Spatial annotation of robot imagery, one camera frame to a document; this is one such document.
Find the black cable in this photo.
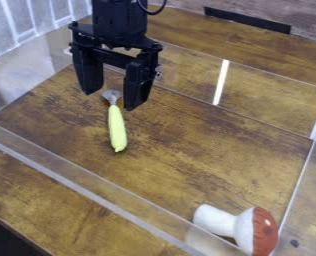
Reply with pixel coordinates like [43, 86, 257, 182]
[135, 0, 168, 16]

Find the black strip on table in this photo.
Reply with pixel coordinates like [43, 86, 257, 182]
[203, 6, 291, 34]

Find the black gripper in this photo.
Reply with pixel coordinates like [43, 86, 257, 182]
[68, 0, 163, 111]

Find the plush mushroom toy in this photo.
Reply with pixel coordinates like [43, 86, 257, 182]
[192, 204, 278, 256]

